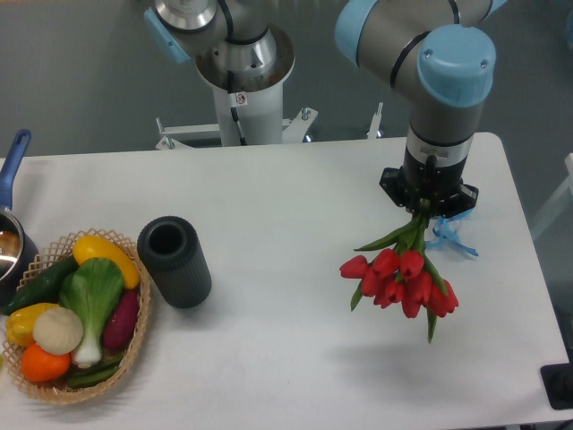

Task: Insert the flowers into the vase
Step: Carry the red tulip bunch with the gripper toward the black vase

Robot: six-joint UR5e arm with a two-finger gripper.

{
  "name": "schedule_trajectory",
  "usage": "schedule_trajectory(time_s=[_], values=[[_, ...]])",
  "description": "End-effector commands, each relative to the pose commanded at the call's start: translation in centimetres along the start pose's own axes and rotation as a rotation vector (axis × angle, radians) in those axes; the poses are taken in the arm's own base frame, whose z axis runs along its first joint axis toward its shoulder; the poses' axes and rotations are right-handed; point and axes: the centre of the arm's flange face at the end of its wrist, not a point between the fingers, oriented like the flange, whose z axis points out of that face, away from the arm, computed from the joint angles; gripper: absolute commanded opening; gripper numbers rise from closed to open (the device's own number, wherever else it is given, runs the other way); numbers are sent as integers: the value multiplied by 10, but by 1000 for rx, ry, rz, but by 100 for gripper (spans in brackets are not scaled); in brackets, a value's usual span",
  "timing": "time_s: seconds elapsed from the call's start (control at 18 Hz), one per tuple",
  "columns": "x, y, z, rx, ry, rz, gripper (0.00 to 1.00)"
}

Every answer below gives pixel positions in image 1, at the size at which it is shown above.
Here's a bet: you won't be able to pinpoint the green cucumber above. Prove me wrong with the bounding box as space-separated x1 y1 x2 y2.
3 256 79 315

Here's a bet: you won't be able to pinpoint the dark grey ribbed vase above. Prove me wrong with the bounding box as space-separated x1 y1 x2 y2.
137 216 212 309

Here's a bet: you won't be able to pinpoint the red tulip bouquet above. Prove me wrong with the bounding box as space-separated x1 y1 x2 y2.
339 210 459 342

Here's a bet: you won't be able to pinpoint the green bean pods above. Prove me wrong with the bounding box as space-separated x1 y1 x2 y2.
65 356 123 389

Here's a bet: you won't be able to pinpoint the light blue ribbon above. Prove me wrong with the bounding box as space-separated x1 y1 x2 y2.
425 210 479 257

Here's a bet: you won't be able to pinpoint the woven wicker basket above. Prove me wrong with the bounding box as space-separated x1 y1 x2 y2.
3 228 151 405

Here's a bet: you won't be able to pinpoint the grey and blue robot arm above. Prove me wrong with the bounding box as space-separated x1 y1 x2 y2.
144 1 499 218

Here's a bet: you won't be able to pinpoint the yellow bell pepper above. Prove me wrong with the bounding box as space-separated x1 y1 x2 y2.
5 303 58 348

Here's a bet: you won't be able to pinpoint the orange fruit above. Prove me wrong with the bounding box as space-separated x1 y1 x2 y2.
21 343 71 383

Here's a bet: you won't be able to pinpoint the blue handled saucepan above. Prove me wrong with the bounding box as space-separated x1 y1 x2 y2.
1 129 38 305

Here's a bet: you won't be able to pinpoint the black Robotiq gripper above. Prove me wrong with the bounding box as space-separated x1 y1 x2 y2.
380 150 479 218

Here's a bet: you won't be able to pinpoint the green bok choy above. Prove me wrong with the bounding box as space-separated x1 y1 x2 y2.
59 258 124 369

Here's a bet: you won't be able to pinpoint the black device at table edge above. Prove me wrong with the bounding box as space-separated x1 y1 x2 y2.
540 363 572 410

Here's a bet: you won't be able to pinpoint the purple sweet potato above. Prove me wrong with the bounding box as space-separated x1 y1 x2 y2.
102 290 139 351

